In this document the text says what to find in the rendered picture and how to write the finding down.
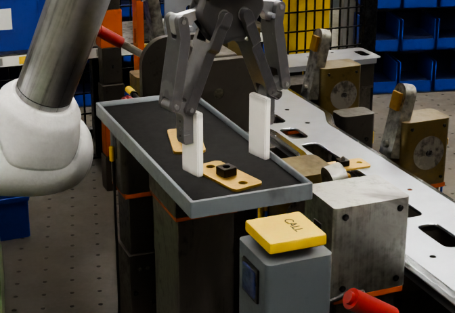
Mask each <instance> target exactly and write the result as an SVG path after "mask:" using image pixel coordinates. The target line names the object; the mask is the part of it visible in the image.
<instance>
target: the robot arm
mask: <svg viewBox="0 0 455 313"><path fill-rule="evenodd" d="M110 1H111V0H45V4H44V6H43V9H42V12H41V15H40V18H39V21H38V23H37V27H36V29H35V33H34V35H33V38H32V41H31V43H30V47H29V49H28V53H27V55H26V58H25V61H24V64H23V67H22V70H21V72H20V76H19V78H18V79H15V80H13V81H10V82H9V83H6V84H5V85H4V86H3V87H2V88H1V89H0V196H47V195H51V194H56V193H59V192H63V191H65V190H68V189H70V188H73V187H75V186H76V185H78V184H79V183H80V182H81V181H82V180H83V178H84V177H85V176H86V175H87V174H88V172H89V170H90V168H91V164H92V161H93V142H92V137H91V133H90V131H89V130H88V128H87V126H86V124H84V122H83V121H82V120H81V111H80V109H79V105H78V104H77V102H76V100H75V98H74V94H75V91H76V89H77V86H78V84H79V81H80V79H81V76H82V74H83V71H84V68H85V65H86V63H87V60H88V58H89V55H90V53H91V50H92V47H93V44H94V43H95V39H96V37H97V35H98V32H99V30H100V26H101V25H102V22H103V19H104V16H105V14H106V11H107V9H108V6H109V4H110ZM285 9H286V5H285V2H283V1H279V0H192V2H191V4H190V8H189V9H188V10H186V11H183V12H180V13H178V14H176V13H173V12H168V13H167V14H166V16H165V23H166V27H167V35H168V36H167V45H166V51H165V60H164V66H163V71H162V81H161V86H160V95H159V101H158V104H159V106H160V107H162V108H164V109H167V110H169V111H171V112H174V113H175V114H176V128H177V140H178V142H181V143H182V163H183V170H185V171H187V172H188V173H191V174H192V175H195V176H196V177H198V178H199V177H202V176H203V115H202V113H201V112H199V111H197V110H196V109H197V107H198V103H199V101H200V97H201V95H202V92H203V89H204V86H205V83H206V81H207V78H208V75H209V72H210V69H211V67H212V64H213V60H214V58H215V55H216V54H218V53H219V52H220V50H221V46H222V45H223V44H226V43H229V42H230V41H235V42H237V44H238V46H239V48H240V51H241V53H242V56H243V58H244V61H245V64H246V67H247V68H248V72H249V74H250V76H251V79H252V82H253V85H254V86H255V89H256V91H257V93H255V92H252V93H250V94H249V153H251V154H253V155H255V156H257V157H259V158H261V159H264V160H267V159H269V143H270V125H273V123H274V113H275V112H274V111H275V100H279V99H280V98H281V97H282V91H281V90H283V89H288V88H289V87H290V72H289V66H288V56H287V50H286V40H285V34H284V24H283V21H284V13H285ZM259 15H260V17H261V31H262V36H263V46H264V51H265V54H264V52H263V49H262V46H261V44H260V42H261V37H260V34H259V31H258V29H257V26H256V24H255V23H256V21H257V18H258V17H259ZM193 22H194V23H195V24H196V26H197V29H196V32H195V35H194V38H193V40H192V45H193V49H192V53H191V55H190V59H189V61H188V56H189V51H190V32H192V31H193V30H194V28H193V26H192V25H193ZM206 39H207V40H209V41H210V42H209V43H206Z"/></svg>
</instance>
